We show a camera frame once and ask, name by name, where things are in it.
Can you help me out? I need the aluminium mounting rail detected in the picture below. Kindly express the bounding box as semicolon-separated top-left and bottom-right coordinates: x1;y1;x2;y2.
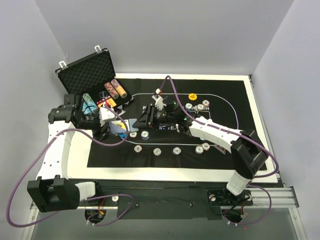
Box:
31;186;300;210

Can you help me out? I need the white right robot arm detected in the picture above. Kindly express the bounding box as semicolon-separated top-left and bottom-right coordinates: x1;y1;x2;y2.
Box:
147;91;268;205

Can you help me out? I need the black poker felt mat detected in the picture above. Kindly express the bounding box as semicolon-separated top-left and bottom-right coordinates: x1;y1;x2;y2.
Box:
87;79;256;170

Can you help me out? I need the light blue chip roll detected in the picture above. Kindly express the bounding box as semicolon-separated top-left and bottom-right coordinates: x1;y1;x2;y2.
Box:
82;103;92;115

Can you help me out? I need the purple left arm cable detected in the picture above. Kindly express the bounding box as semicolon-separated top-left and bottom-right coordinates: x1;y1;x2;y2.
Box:
6;103;135;228

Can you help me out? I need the yellow dealer button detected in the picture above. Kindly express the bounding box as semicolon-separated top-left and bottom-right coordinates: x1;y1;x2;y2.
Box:
188;93;198;101

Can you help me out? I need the blue playing card deck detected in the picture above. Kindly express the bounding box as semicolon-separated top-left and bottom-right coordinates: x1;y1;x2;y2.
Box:
108;118;139;135

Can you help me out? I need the red yellow card box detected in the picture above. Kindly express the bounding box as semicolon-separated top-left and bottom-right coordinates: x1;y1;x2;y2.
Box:
96;98;117;108

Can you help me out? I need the blue poker chip stack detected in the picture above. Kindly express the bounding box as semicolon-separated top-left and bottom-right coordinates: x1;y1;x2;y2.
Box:
172;147;181;155

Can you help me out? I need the black aluminium poker case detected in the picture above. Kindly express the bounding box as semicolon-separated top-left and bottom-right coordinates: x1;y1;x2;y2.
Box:
55;45;133;110

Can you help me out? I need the white table board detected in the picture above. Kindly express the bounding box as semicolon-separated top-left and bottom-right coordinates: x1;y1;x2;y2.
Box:
67;74;270;183

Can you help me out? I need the clear round button in case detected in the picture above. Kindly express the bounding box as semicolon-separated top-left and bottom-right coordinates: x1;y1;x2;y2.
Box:
99;91;108;99

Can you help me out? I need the red poker chip stack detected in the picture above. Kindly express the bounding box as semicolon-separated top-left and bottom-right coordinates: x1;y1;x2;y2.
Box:
201;142;211;151

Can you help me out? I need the single red 100 chip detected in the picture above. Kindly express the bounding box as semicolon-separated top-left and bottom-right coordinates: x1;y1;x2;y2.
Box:
129;132;137;138

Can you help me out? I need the dark red chip roll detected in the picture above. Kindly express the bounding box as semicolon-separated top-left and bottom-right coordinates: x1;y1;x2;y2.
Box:
104;82;119;99

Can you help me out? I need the tan chip roll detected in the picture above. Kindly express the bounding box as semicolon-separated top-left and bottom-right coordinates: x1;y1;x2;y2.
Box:
110;79;128;98

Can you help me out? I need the grey poker chip stack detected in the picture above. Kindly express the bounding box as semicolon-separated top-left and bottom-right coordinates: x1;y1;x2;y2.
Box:
153;148;162;156

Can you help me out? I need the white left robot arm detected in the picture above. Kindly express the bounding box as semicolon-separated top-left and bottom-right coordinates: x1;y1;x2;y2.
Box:
27;93;115;213

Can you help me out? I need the blue blind button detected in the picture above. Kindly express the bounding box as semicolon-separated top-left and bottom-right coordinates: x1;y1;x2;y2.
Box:
118;133;127;139

